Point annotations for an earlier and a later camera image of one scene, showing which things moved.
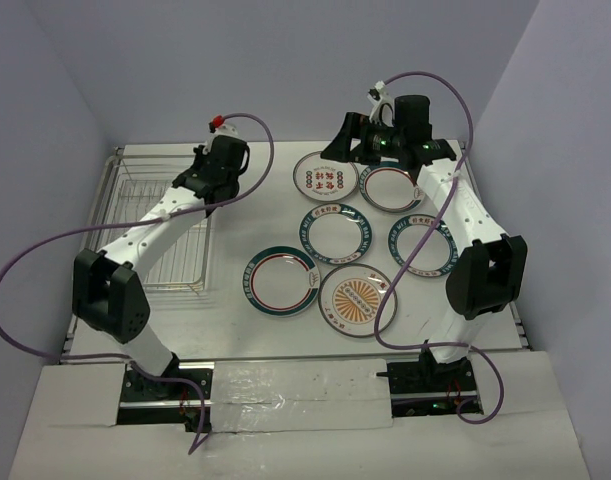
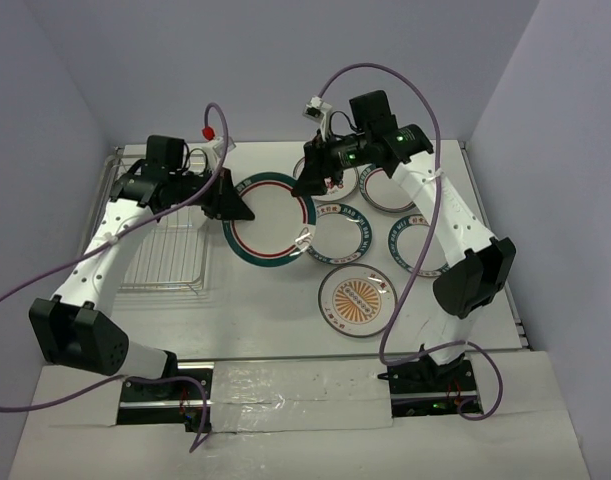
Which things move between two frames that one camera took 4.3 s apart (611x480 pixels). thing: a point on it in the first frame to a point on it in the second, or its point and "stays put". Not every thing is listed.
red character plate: [324, 180] stays put
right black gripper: [355, 126] to [318, 166]
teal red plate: [388, 187] stays put
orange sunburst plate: [350, 297] stays put
